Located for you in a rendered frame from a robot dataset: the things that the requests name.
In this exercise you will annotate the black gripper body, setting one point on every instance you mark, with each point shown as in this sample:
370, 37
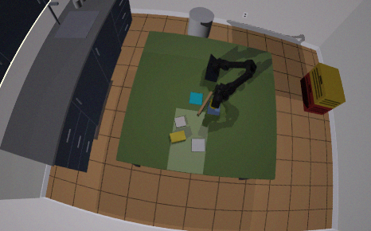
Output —
213, 104

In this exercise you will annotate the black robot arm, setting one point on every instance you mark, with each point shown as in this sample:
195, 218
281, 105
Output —
225, 90

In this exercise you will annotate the yellow rectangular block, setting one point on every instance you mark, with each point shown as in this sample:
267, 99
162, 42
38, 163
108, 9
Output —
177, 137

